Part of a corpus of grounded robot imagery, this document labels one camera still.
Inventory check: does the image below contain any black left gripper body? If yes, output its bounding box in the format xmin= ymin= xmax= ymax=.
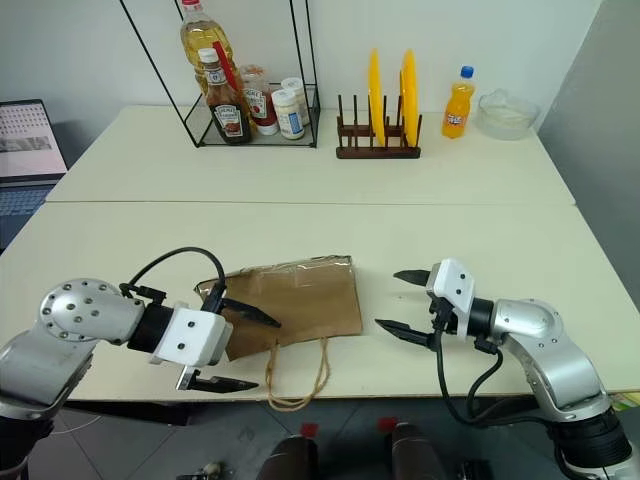
xmin=174 ymin=282 xmax=235 ymax=393

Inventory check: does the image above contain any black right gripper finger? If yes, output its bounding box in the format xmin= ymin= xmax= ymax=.
xmin=374 ymin=318 xmax=436 ymax=349
xmin=392 ymin=269 xmax=432 ymax=288

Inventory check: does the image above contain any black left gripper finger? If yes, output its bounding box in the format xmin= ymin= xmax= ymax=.
xmin=221 ymin=297 xmax=283 ymax=329
xmin=191 ymin=376 xmax=260 ymax=394

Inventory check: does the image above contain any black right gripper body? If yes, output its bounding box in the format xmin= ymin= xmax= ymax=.
xmin=424 ymin=291 xmax=460 ymax=349

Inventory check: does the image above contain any brown paper bag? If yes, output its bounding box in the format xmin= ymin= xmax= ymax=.
xmin=193 ymin=254 xmax=364 ymax=413

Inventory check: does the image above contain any dark rounded shape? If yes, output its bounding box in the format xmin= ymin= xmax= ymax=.
xmin=258 ymin=434 xmax=321 ymax=480
xmin=388 ymin=421 xmax=447 ymax=480

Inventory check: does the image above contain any brown wooden dish rack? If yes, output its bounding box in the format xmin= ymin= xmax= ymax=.
xmin=335 ymin=94 xmax=423 ymax=161

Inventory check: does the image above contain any orange soda bottle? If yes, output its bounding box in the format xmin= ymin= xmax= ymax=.
xmin=440 ymin=65 xmax=477 ymax=141

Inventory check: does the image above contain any yellow plate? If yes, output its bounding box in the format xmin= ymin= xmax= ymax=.
xmin=399 ymin=48 xmax=419 ymax=147
xmin=368 ymin=47 xmax=388 ymax=149

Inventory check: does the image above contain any clear glass bowl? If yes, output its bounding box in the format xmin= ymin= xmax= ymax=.
xmin=476 ymin=88 xmax=541 ymax=142

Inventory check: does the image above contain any large ketchup bottle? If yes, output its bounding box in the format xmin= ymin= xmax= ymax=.
xmin=197 ymin=47 xmax=254 ymax=147

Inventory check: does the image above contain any white seasoning jar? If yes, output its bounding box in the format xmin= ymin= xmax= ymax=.
xmin=279 ymin=76 xmax=312 ymax=127
xmin=270 ymin=88 xmax=307 ymax=141

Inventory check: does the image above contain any small ketchup squeeze bottle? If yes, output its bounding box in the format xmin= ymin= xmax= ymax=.
xmin=240 ymin=64 xmax=281 ymax=137

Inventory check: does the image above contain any red stick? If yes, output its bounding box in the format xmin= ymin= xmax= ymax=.
xmin=211 ymin=41 xmax=245 ymax=95

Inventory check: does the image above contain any open laptop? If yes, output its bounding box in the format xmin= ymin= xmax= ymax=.
xmin=0 ymin=98 xmax=70 ymax=254

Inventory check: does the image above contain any cooking oil bottle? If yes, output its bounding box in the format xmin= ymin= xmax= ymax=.
xmin=179 ymin=0 xmax=222 ymax=101

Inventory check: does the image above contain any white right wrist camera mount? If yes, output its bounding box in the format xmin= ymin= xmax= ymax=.
xmin=424 ymin=258 xmax=476 ymax=343

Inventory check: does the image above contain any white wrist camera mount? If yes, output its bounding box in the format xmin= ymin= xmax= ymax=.
xmin=424 ymin=258 xmax=476 ymax=343
xmin=148 ymin=305 xmax=234 ymax=369

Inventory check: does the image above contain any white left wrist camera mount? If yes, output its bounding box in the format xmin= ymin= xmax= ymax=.
xmin=148 ymin=305 xmax=234 ymax=369

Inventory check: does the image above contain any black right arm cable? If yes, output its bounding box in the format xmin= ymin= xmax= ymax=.
xmin=431 ymin=324 xmax=542 ymax=427

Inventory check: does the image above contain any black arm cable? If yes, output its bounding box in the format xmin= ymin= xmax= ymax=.
xmin=118 ymin=246 xmax=227 ymax=302
xmin=431 ymin=324 xmax=542 ymax=427

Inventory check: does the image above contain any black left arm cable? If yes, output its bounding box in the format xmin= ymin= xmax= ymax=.
xmin=118 ymin=246 xmax=227 ymax=302

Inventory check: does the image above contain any black wire rack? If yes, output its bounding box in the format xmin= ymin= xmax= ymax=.
xmin=118 ymin=0 xmax=322 ymax=150

